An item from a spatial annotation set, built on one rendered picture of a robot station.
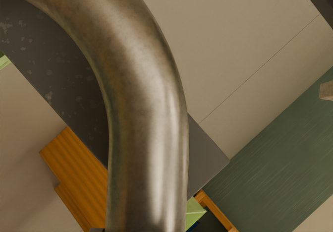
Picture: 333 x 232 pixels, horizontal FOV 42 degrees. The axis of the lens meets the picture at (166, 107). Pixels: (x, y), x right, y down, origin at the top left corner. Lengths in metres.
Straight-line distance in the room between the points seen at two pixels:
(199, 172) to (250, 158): 6.07
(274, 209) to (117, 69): 6.05
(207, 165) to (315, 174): 6.06
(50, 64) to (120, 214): 0.08
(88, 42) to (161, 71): 0.03
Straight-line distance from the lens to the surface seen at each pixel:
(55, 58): 0.21
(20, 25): 0.21
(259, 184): 6.22
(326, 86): 0.23
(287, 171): 6.24
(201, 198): 5.63
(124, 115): 0.15
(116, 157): 0.16
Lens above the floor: 1.19
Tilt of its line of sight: 21 degrees down
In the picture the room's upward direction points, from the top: 137 degrees clockwise
